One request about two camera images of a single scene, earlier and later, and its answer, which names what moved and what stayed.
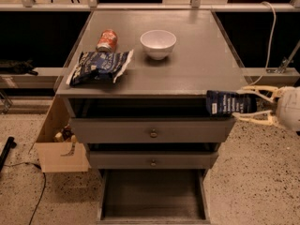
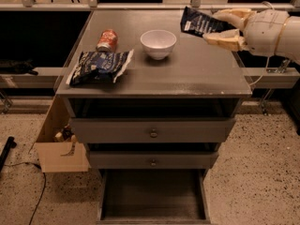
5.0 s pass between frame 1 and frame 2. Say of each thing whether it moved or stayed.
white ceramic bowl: stayed
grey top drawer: stayed
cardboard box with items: stayed
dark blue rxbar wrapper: moved
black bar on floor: stayed
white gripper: moved
